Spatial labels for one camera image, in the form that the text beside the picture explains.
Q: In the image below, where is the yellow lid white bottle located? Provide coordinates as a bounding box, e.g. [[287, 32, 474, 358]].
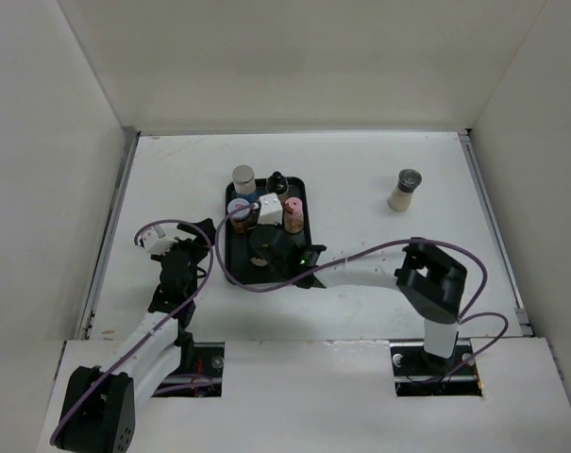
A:
[[250, 257, 268, 267]]

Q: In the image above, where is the white lid red label jar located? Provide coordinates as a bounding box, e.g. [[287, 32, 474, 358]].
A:
[[227, 198, 258, 234]]

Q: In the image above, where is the pink lid spice bottle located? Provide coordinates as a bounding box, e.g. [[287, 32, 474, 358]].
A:
[[283, 197, 304, 234]]

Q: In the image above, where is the blue label silver lid jar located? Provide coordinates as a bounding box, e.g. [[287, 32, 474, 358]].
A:
[[231, 165, 258, 203]]

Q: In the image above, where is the small black cap spice bottle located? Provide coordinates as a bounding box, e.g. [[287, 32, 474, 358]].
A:
[[266, 171, 289, 197]]

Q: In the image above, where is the clear lid pepper grinder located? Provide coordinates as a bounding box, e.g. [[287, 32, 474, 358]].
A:
[[388, 169, 422, 212]]

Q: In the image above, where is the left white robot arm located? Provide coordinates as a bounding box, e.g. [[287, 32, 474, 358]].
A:
[[49, 218, 216, 452]]

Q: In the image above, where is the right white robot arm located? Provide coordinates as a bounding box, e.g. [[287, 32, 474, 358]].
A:
[[248, 226, 467, 374]]

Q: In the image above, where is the black plastic tray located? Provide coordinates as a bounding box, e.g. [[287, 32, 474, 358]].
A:
[[222, 176, 311, 285]]

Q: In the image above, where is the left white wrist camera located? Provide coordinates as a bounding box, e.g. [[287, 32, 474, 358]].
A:
[[134, 226, 176, 256]]

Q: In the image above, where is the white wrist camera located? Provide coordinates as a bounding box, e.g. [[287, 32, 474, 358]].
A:
[[134, 226, 176, 256], [257, 193, 283, 226]]

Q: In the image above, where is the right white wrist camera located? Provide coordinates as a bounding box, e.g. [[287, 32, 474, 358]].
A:
[[257, 193, 283, 226]]

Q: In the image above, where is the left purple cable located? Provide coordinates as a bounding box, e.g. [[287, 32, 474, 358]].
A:
[[48, 218, 218, 447]]

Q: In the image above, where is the purple cable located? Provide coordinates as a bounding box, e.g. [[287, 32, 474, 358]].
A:
[[215, 202, 511, 381], [48, 218, 218, 447]]

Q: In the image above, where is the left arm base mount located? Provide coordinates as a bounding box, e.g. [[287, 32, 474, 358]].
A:
[[153, 332, 226, 398]]

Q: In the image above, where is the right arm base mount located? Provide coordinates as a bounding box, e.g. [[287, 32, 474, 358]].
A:
[[390, 340, 482, 397]]

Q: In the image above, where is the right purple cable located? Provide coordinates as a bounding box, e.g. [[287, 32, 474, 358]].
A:
[[215, 202, 511, 381]]

